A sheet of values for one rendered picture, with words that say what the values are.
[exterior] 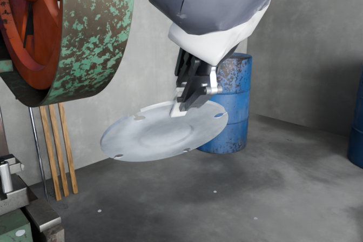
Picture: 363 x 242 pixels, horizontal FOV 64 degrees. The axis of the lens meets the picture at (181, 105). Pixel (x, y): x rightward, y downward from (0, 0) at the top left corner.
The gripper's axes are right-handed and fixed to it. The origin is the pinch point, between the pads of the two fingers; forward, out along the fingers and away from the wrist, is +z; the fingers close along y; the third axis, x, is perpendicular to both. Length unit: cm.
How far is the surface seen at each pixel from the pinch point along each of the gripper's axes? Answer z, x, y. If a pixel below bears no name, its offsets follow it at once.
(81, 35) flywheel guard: 9.2, 15.6, 25.3
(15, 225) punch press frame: 50, 37, -6
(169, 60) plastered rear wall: 177, -72, 147
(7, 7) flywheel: 45, 40, 74
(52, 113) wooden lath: 140, 34, 79
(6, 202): 53, 40, 1
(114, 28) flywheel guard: 10.0, 7.5, 28.4
